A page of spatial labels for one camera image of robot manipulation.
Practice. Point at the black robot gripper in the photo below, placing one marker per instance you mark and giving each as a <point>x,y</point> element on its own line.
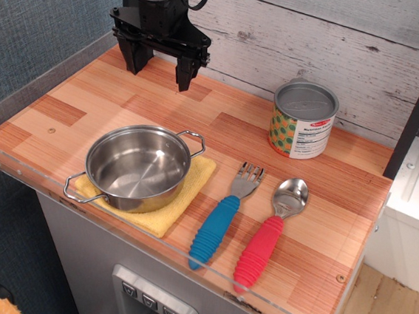
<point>161,25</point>

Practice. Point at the blue handled metal fork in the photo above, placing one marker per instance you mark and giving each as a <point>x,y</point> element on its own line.
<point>210,235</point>

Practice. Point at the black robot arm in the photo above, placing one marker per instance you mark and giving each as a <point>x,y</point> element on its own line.
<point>163,26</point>

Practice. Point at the stainless steel pot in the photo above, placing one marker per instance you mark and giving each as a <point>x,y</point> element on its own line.
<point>139,169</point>

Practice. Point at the toy food can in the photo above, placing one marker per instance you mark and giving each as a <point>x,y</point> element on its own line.
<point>302,119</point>

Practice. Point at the yellow folded cloth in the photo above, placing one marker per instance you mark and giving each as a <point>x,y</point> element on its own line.
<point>158,222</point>

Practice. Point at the clear acrylic table guard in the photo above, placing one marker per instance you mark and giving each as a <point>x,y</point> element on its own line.
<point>46,130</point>

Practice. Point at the grey toy kitchen cabinet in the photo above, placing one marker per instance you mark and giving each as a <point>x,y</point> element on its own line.
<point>89,250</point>

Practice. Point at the silver dispenser button panel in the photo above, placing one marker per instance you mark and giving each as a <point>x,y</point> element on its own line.
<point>136,295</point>

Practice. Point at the white toy cabinet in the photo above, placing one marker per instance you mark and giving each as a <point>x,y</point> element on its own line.
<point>393,246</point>

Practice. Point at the red handled metal spoon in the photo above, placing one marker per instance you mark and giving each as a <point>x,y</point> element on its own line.
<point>289,199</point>

